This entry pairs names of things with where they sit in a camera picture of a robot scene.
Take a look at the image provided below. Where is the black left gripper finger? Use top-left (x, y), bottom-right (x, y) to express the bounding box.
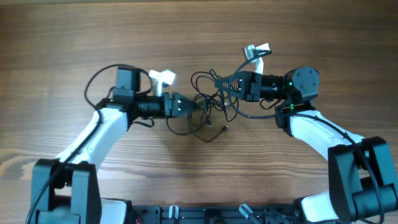
top-left (179, 105), bottom-right (197, 116)
top-left (178, 94), bottom-right (196, 108)

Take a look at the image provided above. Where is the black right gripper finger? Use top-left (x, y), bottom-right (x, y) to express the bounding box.
top-left (215, 72), bottom-right (243, 87)
top-left (217, 83), bottom-right (244, 98)

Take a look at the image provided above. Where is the black cable bundle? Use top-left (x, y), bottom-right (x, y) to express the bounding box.
top-left (165, 68), bottom-right (240, 144)

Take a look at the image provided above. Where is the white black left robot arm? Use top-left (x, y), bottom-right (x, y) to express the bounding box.
top-left (26, 64), bottom-right (197, 223)

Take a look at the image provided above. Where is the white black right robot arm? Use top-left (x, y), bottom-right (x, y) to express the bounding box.
top-left (215, 67), bottom-right (397, 223)

